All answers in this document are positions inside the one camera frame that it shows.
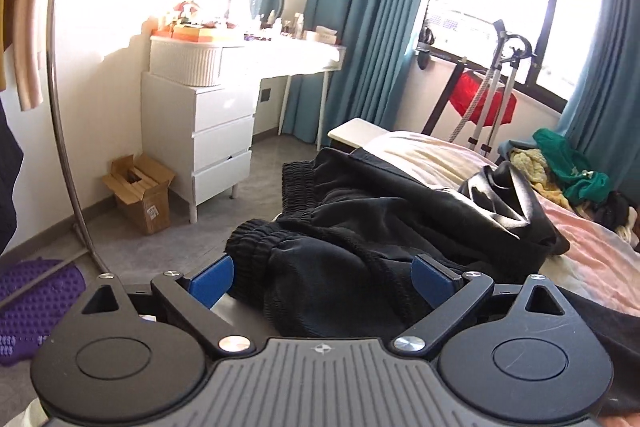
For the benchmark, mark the orange box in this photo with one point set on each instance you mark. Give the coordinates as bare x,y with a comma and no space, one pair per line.
200,34

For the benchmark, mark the dark low wall socket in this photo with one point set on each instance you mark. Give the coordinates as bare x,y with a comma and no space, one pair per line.
265,96

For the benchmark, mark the red garment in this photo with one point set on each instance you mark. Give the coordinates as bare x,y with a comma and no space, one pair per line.
462,89

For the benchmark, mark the dark hanging garment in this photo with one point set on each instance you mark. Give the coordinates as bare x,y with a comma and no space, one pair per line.
7,182

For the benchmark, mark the beige hanging garment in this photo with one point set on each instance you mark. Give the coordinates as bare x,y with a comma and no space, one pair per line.
30,57

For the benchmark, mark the green garment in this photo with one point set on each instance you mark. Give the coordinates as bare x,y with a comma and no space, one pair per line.
555,152

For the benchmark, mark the beige box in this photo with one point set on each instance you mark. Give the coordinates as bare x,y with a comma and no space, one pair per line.
322,36

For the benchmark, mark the pale yellow knit garment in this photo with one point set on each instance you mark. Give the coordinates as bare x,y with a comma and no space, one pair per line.
537,167

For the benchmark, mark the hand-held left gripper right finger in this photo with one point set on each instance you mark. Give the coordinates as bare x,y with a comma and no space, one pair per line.
432,282

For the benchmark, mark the dark cloth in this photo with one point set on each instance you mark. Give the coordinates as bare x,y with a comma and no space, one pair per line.
610,357

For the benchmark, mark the white cloth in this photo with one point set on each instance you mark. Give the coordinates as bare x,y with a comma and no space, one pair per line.
631,232

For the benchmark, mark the black clothes rack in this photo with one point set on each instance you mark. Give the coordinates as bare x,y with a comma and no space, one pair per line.
442,99

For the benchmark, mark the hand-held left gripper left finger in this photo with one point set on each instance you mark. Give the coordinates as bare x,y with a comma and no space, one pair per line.
212,282

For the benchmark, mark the cardboard box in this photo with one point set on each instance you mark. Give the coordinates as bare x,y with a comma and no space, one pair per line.
145,207

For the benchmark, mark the white dressing table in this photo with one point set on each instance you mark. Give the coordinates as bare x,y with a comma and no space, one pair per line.
300,54

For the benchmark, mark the teal curtain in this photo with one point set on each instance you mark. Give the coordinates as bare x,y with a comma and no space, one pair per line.
360,32
610,82

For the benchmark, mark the black cloth pile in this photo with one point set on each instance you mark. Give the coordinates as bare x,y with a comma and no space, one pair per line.
615,209

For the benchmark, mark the pastel bed cover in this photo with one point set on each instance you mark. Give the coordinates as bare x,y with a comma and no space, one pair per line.
590,257

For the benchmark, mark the white drawer chest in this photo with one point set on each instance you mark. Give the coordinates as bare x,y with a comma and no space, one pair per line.
220,142

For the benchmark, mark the white bottle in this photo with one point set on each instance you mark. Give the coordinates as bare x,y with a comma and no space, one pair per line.
299,27

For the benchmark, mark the metal clothes rail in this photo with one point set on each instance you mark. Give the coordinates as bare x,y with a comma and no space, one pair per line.
50,47

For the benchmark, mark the purple studded mat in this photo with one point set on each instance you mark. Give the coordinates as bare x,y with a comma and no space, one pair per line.
35,297

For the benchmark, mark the white board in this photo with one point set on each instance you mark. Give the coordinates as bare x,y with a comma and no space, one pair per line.
357,132

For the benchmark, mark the white ribbed box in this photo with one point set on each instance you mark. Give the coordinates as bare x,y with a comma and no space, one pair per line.
185,62

